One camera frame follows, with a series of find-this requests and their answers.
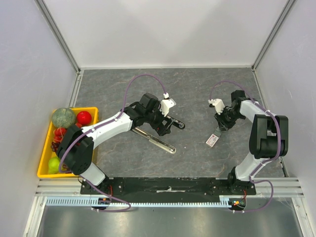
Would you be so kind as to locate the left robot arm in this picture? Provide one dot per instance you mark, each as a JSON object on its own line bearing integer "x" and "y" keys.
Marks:
{"x": 78, "y": 144}

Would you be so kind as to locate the red cherry tomato cluster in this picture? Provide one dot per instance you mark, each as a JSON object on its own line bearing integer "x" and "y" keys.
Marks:
{"x": 59, "y": 134}

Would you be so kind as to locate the grey cable duct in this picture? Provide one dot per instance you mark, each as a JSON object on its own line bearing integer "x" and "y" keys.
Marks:
{"x": 105, "y": 202}

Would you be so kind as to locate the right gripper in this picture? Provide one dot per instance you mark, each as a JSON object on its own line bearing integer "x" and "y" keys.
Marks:
{"x": 222, "y": 124}

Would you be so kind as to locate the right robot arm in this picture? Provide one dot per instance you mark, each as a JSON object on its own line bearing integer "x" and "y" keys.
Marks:
{"x": 268, "y": 137}

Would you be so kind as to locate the red apple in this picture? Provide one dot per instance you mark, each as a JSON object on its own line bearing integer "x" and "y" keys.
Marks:
{"x": 84, "y": 118}

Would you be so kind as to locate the green pear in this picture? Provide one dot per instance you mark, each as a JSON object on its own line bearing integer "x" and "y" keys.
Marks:
{"x": 53, "y": 165}

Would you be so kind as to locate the yellow plastic bin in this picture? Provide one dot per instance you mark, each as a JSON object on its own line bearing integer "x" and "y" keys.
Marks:
{"x": 48, "y": 153}

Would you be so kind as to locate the red white staple box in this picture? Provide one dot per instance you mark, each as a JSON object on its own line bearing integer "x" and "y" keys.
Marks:
{"x": 214, "y": 137}

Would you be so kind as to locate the silver and black stapler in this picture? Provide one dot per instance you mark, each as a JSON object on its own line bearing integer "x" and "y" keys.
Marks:
{"x": 156, "y": 141}

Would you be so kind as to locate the green striped melon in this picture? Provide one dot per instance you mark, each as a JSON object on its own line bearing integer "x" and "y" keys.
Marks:
{"x": 63, "y": 117}

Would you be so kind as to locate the purple grape bunch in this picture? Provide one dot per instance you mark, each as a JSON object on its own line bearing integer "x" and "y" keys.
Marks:
{"x": 54, "y": 147}

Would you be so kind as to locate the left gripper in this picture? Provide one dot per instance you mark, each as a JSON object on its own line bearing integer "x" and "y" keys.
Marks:
{"x": 161, "y": 129}

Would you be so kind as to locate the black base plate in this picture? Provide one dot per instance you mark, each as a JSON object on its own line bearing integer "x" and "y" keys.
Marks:
{"x": 199, "y": 185}

